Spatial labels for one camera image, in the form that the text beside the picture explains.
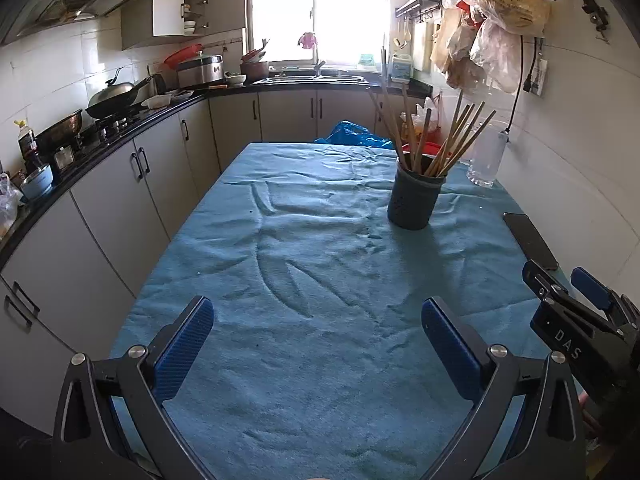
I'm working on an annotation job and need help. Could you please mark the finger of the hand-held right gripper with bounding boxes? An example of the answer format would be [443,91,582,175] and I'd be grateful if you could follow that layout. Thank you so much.
[571,267,640,328]
[522,260,626,333]

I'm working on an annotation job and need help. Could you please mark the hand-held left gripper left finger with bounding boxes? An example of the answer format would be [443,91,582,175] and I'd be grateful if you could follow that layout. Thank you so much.
[50,295,216,480]

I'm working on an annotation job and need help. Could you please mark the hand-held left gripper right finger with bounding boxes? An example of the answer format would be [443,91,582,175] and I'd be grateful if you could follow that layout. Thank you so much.
[421,296,586,480]

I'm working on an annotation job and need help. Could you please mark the dark grey utensil holder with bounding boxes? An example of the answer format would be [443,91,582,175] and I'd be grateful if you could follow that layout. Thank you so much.
[386,156,446,231]

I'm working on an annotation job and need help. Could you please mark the bunch of wooden chopsticks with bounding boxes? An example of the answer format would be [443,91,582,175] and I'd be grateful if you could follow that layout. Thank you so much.
[367,46,497,177]

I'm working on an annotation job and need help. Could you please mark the black smartphone in brown case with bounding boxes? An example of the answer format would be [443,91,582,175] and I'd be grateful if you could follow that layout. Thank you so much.
[502,211,560,272]

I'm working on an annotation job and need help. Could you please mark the clear glass mug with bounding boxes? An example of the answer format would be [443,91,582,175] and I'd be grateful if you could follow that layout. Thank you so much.
[466,127,507,188]

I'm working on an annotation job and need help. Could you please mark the blue towel table cover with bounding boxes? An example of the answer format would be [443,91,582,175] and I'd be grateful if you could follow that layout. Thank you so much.
[107,141,586,480]

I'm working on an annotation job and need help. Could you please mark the beige lower kitchen cabinets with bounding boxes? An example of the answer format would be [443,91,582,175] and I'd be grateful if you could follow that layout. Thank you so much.
[0,87,433,411]

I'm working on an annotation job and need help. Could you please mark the red plastic basin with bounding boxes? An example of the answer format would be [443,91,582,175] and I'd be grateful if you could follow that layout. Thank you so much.
[400,141,443,157]

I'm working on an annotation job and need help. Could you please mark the light blue lidded bowl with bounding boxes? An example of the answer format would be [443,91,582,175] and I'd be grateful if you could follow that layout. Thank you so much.
[20,164,55,200]

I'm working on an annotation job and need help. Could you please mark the hanging clear plastic bags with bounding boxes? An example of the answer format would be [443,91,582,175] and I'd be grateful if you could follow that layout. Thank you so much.
[430,5,523,95]

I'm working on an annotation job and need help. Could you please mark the black gas stove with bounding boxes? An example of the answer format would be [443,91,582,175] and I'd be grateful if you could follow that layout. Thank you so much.
[80,110,151,143]

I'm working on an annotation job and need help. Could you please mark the blue plastic bag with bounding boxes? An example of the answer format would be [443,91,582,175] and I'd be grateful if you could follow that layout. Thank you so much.
[314,120,396,150]

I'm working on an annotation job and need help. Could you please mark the white detergent bottle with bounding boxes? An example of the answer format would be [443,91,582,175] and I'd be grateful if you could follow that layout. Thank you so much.
[391,52,413,83]

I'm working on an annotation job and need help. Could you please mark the dark metal cooking pot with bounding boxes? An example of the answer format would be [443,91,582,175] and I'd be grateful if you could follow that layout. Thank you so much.
[35,109,83,151]

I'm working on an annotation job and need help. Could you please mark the dark sauce bottle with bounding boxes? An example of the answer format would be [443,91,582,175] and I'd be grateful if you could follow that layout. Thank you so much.
[12,119,41,171]

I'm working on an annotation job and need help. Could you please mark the black wok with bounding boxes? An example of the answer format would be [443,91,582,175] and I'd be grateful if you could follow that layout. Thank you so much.
[86,66,153,120]

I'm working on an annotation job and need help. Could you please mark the silver rice cooker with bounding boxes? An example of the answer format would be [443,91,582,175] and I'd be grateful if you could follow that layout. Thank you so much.
[175,52,225,90]

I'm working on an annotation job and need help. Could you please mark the brown clay pot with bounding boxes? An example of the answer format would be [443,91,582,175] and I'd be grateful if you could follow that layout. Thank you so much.
[239,50,271,83]

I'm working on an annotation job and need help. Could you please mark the red plastic lid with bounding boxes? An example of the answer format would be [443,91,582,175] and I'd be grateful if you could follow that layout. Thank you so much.
[164,44,205,71]

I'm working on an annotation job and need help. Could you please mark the steel kitchen sink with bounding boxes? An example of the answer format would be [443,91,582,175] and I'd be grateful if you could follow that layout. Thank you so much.
[260,72,368,86]

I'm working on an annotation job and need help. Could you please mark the kitchen window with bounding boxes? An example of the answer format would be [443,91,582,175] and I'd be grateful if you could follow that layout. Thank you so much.
[245,0,416,68]

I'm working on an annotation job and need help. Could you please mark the long black power cable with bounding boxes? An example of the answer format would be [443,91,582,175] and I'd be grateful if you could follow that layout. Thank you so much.
[500,35,526,143]

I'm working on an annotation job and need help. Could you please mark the white wall power strip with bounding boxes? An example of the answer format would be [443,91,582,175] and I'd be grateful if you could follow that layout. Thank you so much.
[530,57,549,97]

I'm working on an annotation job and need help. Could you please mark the short black power cable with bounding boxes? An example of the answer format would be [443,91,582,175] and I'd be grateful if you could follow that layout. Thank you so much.
[522,35,543,93]

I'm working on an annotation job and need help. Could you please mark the open wall cabinet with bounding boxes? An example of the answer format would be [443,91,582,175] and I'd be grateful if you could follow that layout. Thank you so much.
[121,0,247,51]

